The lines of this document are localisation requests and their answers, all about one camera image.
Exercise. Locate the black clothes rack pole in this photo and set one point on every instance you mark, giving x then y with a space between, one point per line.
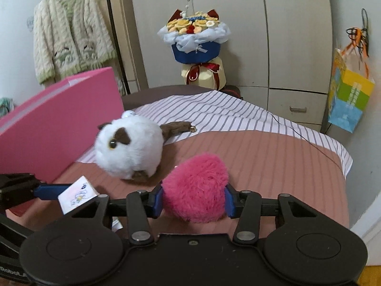
114 35

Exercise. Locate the flower bouquet in blue wrap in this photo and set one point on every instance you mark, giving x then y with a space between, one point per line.
196 44

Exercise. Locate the pink cardboard box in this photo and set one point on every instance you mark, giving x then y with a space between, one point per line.
53 119

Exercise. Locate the white brown plush cat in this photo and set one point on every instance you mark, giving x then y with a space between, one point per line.
134 152

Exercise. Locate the cream green knitted cardigan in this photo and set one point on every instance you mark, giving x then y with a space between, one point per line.
71 32

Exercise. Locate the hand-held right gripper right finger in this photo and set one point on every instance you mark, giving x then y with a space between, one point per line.
230 202

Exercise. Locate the small white printed packet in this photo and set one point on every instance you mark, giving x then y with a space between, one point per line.
77 196

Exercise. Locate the beige wardrobe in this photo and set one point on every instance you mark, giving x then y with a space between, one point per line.
282 35

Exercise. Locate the green patterned bag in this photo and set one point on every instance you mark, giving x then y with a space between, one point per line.
5 107

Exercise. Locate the pink fluffy heart plush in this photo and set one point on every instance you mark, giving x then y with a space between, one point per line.
196 187

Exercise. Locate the colourful paper bag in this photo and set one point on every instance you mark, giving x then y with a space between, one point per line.
348 98

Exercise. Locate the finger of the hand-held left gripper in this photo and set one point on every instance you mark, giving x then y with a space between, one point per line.
49 191

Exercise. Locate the striped white cloth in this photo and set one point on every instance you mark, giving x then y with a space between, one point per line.
238 113

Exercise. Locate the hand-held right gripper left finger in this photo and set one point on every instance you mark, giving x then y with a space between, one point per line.
156 201

